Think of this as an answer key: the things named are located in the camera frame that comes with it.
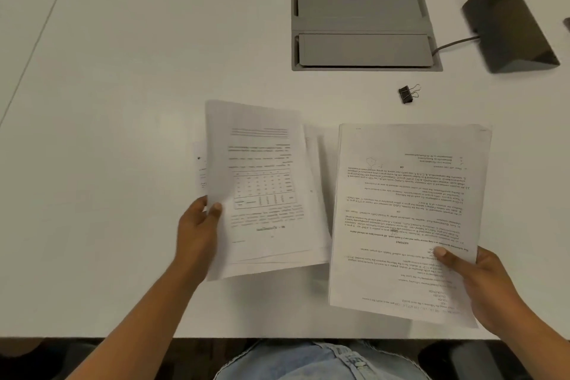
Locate person's left hand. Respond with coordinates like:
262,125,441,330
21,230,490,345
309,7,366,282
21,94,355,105
176,195,223,280

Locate person's right hand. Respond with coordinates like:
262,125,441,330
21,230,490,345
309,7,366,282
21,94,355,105
434,246,533,336

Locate text and table paper sheet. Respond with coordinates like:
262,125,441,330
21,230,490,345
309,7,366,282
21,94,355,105
204,100,312,280

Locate full-width text paper sheet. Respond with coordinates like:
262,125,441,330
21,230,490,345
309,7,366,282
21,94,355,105
328,123,493,330

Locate black binder clip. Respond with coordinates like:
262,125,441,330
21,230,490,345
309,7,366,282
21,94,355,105
398,84,422,105

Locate person's left forearm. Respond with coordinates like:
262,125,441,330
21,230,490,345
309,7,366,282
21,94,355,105
66,257,208,380

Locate dark grey chair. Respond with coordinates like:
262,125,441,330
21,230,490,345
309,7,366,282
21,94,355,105
418,341,531,380

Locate light blue jeans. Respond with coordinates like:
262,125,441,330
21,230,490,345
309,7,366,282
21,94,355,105
213,339,430,380

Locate white table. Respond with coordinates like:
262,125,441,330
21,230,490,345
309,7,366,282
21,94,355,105
0,0,570,340

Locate black wedge-shaped device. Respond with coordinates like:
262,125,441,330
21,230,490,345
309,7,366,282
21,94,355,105
461,0,561,74

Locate grey cable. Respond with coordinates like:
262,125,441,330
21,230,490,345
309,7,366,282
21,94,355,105
430,35,481,57

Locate grey flip-lid cable box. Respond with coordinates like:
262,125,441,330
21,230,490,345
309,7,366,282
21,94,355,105
291,0,444,72

